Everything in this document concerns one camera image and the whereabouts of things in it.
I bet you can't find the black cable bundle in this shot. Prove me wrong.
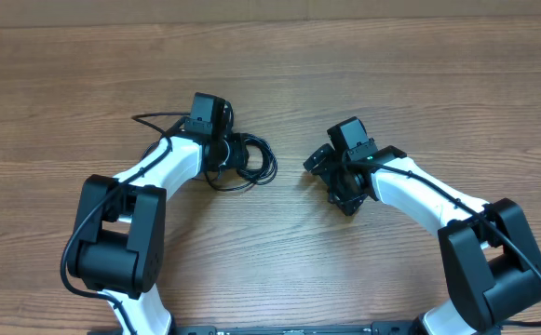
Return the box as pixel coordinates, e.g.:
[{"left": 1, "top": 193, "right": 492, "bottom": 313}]
[{"left": 199, "top": 132, "right": 279, "bottom": 193}]

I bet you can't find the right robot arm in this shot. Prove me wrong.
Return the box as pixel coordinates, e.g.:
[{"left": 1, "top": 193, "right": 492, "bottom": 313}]
[{"left": 304, "top": 117, "right": 541, "bottom": 335}]

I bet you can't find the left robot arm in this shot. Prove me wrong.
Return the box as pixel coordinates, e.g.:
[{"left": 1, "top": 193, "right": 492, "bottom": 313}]
[{"left": 60, "top": 93, "right": 246, "bottom": 334}]

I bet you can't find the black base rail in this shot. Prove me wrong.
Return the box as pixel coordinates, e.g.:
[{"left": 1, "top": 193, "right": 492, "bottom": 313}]
[{"left": 167, "top": 319, "right": 429, "bottom": 335}]

